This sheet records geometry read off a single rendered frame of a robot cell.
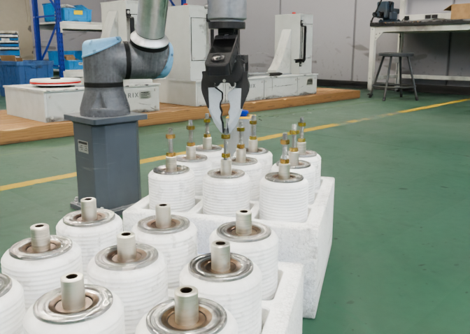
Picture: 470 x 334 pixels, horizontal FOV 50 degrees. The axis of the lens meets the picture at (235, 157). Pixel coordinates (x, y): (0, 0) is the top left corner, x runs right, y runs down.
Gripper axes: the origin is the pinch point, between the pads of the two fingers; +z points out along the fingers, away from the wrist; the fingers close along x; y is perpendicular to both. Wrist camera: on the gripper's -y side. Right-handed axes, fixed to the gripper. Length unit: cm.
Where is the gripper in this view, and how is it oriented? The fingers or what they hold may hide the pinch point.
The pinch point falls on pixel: (225, 126)
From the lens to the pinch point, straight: 99.0
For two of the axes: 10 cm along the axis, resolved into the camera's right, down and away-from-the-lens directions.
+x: -9.9, -0.4, 1.6
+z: 0.0, 9.8, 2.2
